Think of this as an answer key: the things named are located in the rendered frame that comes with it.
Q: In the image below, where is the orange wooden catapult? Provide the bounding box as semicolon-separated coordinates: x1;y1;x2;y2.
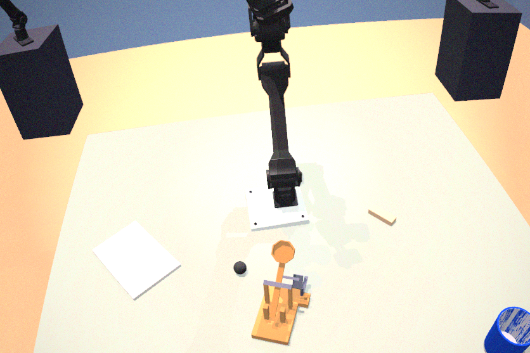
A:
251;240;311;345

